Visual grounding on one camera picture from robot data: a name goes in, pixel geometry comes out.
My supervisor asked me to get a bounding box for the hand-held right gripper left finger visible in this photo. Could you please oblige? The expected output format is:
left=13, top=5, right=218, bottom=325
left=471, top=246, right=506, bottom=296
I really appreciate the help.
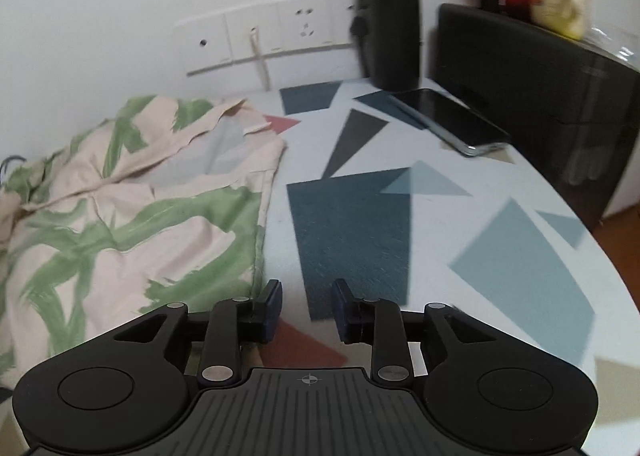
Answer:
left=112, top=279, right=285, bottom=385

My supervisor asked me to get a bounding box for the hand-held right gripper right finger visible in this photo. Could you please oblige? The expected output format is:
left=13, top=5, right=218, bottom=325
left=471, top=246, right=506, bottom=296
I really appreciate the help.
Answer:
left=332, top=279, right=531, bottom=385

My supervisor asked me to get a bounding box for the green and cream patterned shirt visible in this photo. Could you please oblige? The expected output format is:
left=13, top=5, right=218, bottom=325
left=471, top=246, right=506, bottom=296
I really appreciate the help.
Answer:
left=0, top=95, right=288, bottom=388

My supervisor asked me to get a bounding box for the geometric patterned tablecloth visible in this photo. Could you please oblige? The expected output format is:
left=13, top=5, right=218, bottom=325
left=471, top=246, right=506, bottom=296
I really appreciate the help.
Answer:
left=240, top=80, right=640, bottom=456

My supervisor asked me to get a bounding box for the black smartphone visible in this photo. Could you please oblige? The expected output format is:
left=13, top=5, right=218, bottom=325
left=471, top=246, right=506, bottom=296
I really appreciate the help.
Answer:
left=386, top=87, right=512, bottom=158

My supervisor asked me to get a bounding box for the black box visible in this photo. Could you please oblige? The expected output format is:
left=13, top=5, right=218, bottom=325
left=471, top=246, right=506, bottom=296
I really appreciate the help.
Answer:
left=429, top=2, right=640, bottom=233

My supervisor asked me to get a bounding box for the black water bottle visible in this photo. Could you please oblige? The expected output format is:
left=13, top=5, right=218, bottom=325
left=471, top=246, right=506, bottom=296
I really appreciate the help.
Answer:
left=350, top=0, right=424, bottom=92

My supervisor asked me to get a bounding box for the yellow printed cup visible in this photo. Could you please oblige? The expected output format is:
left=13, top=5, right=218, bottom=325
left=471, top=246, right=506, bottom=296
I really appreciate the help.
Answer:
left=526, top=0, right=594, bottom=40

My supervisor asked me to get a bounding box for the white plugged cable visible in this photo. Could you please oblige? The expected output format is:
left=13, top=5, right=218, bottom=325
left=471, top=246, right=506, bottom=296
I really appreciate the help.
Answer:
left=246, top=26, right=274, bottom=90

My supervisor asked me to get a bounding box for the white wall socket panel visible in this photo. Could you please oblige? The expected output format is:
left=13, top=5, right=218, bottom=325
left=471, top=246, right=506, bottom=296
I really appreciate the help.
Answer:
left=172, top=0, right=362, bottom=78

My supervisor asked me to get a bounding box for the black thin cable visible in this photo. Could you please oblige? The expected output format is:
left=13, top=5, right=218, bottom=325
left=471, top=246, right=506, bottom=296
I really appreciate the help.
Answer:
left=0, top=155, right=27, bottom=178

